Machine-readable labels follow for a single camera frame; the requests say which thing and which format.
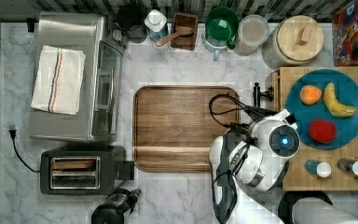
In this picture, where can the black drawer handle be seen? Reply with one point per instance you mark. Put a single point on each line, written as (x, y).
(258, 94)

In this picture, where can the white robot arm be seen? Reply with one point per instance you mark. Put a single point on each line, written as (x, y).
(257, 158)

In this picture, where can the wooden drawer cabinet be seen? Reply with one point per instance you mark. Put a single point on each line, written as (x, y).
(298, 178)

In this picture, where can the wooden cutting board tray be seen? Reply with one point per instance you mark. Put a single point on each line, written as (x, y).
(174, 126)

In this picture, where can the wooden utensil box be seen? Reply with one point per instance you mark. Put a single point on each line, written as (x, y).
(186, 25)

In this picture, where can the light blue cup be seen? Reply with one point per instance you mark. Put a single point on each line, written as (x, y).
(215, 50)

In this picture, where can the blue white-capped bottle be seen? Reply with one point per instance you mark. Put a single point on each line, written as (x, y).
(156, 24)

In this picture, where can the green mug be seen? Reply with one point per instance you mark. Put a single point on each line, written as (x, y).
(221, 27)

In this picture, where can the black round container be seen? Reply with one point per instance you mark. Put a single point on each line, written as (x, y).
(131, 19)

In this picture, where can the black coffee grinder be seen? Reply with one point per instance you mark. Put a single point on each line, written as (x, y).
(116, 207)

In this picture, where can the clear lidded container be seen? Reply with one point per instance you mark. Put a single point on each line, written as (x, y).
(253, 31)

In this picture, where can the silver toaster oven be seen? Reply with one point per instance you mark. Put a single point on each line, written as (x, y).
(96, 120)

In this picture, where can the black silver toaster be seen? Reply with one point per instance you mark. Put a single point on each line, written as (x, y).
(85, 169)

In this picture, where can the white striped dish towel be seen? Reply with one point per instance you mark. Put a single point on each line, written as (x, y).
(58, 80)

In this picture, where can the orange plush fruit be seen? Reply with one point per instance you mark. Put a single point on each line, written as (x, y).
(310, 95)

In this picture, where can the jar with wooden lid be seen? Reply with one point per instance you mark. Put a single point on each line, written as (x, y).
(294, 41)

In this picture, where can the red plush apple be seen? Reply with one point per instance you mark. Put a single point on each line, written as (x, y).
(322, 131)

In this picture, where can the blue shaker with white cap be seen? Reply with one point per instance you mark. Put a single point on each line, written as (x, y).
(319, 168)

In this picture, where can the yellow plush banana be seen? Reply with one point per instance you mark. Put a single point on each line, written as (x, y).
(334, 106)

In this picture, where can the blue round plate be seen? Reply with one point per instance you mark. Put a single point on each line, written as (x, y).
(346, 91)

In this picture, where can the dark shaker with white cap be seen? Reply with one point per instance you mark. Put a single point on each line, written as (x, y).
(348, 166)

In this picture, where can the red Froot Loops cereal box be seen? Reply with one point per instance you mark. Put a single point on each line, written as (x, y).
(345, 36)

